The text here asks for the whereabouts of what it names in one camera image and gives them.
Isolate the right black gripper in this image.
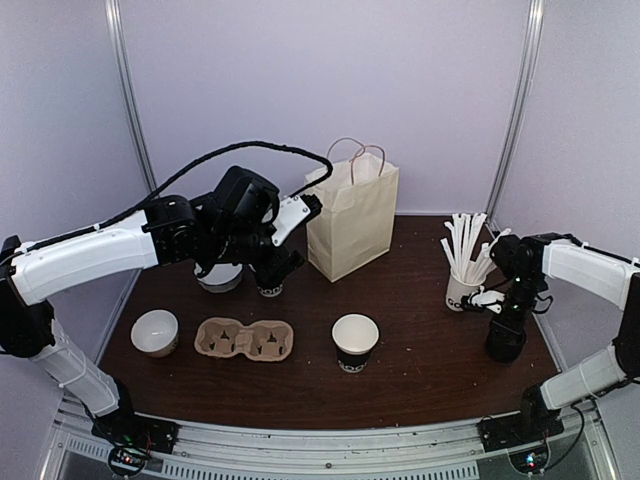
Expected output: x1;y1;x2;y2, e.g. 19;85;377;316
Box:
490;273;545;345

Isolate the black paper coffee cup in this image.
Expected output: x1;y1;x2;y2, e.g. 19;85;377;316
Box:
331;313;380;374

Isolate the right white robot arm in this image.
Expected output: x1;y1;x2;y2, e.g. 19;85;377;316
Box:
508;228;639;425

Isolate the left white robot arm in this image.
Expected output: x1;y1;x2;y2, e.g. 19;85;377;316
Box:
1;166;321;444

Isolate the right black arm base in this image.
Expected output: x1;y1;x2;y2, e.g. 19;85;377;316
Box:
477;413;564;452

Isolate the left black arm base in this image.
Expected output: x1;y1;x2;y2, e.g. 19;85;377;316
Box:
85;408;179;454

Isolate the stack of paper cups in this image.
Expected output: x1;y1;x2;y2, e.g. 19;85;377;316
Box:
257;282;283;298

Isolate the stack of black lids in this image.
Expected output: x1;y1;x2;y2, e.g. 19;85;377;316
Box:
485;323;527;363

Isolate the white scalloped bowl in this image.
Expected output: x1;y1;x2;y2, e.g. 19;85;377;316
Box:
194;264;243;294

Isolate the white cup holding straws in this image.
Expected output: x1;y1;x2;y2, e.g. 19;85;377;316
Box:
445;272;484;312

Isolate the cardboard cup carrier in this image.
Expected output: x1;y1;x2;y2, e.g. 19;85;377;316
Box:
194;317;294;363

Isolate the cream paper bag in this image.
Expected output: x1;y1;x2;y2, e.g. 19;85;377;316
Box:
306;138;400;283

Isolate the white round bowl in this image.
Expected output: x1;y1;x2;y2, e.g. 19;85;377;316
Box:
130;310;179;358

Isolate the aluminium front rail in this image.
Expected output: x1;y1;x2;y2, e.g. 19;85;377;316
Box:
36;395;622;479

